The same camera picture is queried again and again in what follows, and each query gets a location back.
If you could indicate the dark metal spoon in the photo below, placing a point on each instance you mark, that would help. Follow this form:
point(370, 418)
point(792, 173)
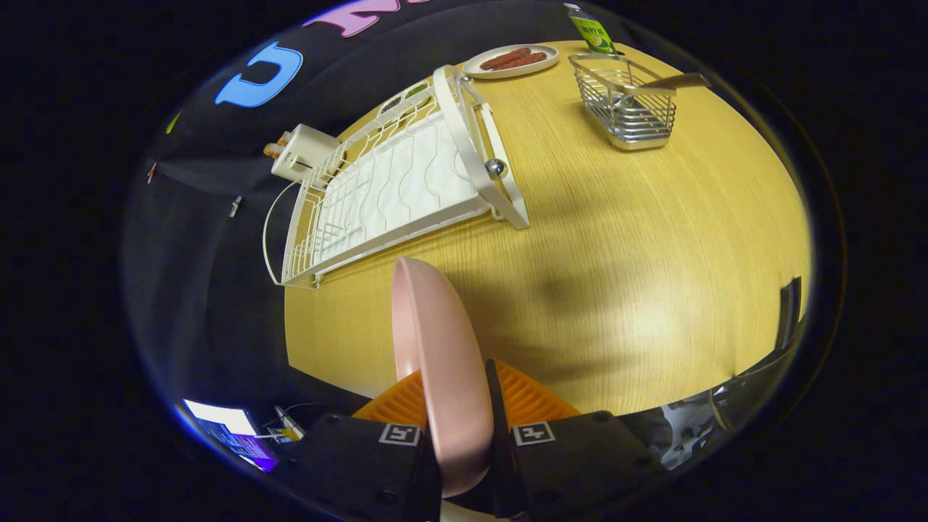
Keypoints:
point(681, 80)

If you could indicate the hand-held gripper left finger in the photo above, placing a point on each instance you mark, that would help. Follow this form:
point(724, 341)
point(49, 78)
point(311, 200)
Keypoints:
point(362, 464)

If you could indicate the black backdrop cloth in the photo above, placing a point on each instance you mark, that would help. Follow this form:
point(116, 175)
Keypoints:
point(203, 290)

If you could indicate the computer monitor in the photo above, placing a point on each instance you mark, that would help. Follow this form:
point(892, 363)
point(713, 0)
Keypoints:
point(225, 428)

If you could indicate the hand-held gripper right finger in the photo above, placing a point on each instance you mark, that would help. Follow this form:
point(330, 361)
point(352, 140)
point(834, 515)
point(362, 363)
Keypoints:
point(573, 457)

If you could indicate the white cloth clip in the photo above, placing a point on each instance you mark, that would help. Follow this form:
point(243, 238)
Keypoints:
point(235, 206)

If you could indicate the white oval plate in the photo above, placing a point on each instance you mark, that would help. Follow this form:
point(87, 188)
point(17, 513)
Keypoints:
point(475, 69)

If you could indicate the pink plate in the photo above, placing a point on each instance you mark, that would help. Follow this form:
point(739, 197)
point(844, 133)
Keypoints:
point(442, 362)

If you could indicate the white divided bean dish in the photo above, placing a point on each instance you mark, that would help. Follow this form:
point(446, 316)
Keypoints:
point(417, 90)

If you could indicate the red meat piece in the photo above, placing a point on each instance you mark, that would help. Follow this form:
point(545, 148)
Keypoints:
point(529, 61)
point(504, 58)

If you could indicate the white toaster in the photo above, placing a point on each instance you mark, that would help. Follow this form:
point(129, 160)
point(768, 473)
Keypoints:
point(304, 152)

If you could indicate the green drink bottle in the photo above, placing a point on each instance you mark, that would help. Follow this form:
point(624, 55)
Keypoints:
point(591, 32)

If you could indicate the white device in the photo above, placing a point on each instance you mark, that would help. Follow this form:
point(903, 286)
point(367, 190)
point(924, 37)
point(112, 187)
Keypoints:
point(290, 424)

